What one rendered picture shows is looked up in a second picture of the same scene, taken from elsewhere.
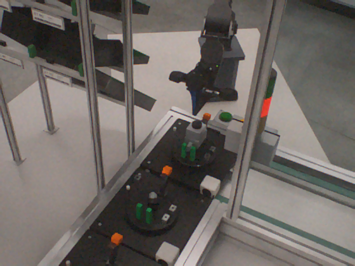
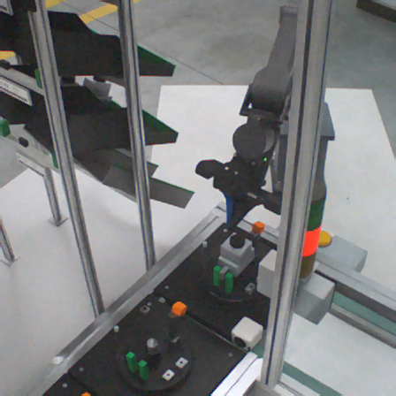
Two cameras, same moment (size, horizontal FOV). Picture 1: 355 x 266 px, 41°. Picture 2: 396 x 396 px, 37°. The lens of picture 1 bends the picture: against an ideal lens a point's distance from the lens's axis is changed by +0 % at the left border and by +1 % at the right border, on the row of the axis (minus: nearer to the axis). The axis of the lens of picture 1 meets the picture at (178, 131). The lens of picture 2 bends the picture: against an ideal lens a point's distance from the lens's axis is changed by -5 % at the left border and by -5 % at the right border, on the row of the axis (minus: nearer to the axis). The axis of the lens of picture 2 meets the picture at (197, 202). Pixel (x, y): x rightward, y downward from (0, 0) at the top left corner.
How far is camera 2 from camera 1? 0.28 m
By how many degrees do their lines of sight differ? 10
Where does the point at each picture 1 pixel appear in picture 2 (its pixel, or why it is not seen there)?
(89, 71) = (63, 162)
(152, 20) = (254, 59)
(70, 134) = not seen: hidden behind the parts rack
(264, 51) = (298, 162)
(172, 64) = not seen: hidden behind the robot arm
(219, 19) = (270, 90)
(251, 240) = not seen: outside the picture
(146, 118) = (187, 214)
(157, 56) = (224, 118)
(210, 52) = (247, 140)
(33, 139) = (34, 230)
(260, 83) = (293, 210)
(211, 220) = (238, 384)
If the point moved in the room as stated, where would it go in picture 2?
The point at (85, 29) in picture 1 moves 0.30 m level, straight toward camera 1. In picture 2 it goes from (52, 107) to (10, 258)
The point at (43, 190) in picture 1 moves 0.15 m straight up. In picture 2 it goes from (32, 305) to (16, 262)
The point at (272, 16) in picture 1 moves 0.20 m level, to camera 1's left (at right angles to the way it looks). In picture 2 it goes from (304, 110) to (134, 90)
